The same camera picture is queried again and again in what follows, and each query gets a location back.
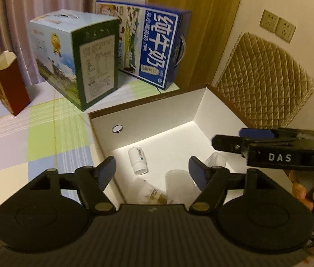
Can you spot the person's right hand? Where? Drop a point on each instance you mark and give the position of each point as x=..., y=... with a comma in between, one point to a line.
x=298, y=190

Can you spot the pink curtain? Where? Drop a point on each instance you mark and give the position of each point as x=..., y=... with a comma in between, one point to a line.
x=20, y=0

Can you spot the beige wall socket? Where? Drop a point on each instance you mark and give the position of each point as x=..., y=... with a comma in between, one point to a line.
x=269, y=21
x=285, y=30

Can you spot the brown cardboard storage box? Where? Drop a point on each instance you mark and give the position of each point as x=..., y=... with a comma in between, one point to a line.
x=159, y=111

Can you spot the wooden door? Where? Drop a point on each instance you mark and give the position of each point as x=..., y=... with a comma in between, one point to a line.
x=201, y=5

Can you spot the checkered tablecloth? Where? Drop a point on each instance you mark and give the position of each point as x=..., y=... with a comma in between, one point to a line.
x=48, y=133

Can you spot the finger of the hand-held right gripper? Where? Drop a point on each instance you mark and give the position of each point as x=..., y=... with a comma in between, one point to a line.
x=257, y=133
x=229, y=144

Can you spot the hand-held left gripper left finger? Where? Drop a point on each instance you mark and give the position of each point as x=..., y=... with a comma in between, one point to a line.
x=108, y=169

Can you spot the small white bottle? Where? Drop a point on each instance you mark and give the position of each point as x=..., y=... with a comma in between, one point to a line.
x=138, y=160

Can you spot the blue milk carton case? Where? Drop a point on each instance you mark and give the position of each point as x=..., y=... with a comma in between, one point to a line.
x=157, y=47

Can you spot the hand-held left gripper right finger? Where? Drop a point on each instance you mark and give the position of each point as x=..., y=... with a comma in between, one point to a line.
x=196, y=172

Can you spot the bag of cotton swabs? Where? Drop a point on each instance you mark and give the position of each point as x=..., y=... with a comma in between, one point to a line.
x=152, y=193

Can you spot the dark red gift box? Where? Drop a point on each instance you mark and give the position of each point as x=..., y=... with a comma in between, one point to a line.
x=12, y=89

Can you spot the green milk carton case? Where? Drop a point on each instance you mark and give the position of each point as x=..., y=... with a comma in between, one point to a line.
x=59, y=52

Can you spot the chair with quilted cover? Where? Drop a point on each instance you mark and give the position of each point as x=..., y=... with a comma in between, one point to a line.
x=262, y=75

